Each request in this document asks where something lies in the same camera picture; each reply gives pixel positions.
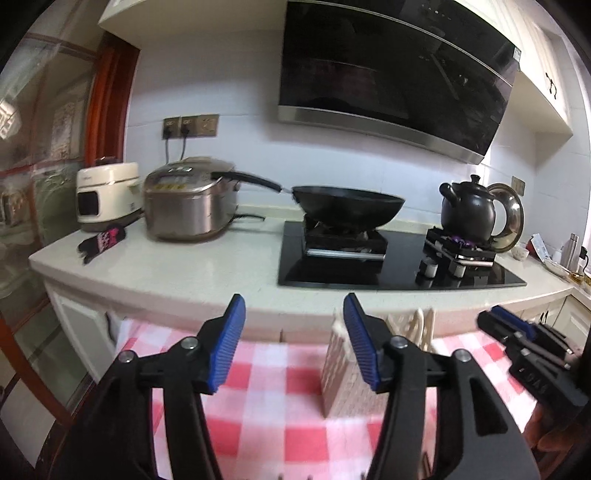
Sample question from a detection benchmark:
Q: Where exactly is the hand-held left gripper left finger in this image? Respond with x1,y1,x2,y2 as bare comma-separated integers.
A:
51,294,246,480

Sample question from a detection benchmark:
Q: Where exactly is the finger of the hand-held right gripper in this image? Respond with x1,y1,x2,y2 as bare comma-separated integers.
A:
491,305,574,357
477,311,525,354

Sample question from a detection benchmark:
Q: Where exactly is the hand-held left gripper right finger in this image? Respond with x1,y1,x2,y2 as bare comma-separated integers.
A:
342,292,541,480

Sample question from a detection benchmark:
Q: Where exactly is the beige perforated utensil basket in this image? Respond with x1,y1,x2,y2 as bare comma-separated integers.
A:
320,307,438,418

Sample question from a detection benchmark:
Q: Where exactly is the person's right hand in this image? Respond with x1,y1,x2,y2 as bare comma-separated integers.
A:
524,401,591,455

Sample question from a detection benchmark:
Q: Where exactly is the red white packet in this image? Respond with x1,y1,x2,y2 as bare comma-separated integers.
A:
526,234,551,260

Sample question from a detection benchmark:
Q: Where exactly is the black burner grate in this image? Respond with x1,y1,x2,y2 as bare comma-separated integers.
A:
425,227,498,269
302,217,387,260

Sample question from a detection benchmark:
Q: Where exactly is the red white checkered tablecloth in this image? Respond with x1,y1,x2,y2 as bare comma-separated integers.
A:
111,318,541,480

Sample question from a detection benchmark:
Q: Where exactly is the black glass gas cooktop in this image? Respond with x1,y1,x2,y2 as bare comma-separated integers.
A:
277,220,528,289

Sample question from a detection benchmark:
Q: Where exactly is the steel bottle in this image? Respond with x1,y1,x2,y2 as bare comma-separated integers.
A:
565,233,581,273

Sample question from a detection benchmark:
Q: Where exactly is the steel pot lid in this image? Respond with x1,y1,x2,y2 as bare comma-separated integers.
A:
485,183,526,254

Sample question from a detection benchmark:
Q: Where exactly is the black ceramic kettle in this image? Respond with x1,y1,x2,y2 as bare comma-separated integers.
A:
438,174,498,243

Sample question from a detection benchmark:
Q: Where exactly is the black wok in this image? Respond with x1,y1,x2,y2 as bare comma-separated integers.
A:
210,171,407,230

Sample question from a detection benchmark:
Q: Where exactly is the silver electric pressure cooker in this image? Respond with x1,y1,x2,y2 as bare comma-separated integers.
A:
142,158,241,242

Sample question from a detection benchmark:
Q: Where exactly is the white lower cabinet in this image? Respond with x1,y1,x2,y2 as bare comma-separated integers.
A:
44,281,122,384

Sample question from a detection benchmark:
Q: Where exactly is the black pink glove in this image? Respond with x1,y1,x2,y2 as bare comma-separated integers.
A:
78,225,127,265

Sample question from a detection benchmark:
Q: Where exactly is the white rice cooker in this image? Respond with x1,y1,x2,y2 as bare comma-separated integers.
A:
75,159,141,233

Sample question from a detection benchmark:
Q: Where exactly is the black range hood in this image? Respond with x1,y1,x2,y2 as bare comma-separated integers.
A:
277,0,522,166

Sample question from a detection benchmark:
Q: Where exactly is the glass door with red-brown frame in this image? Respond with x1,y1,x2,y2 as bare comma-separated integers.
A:
0,28,140,462

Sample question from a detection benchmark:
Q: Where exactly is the white upper cabinet with handles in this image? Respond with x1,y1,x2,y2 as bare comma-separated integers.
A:
457,0,576,137

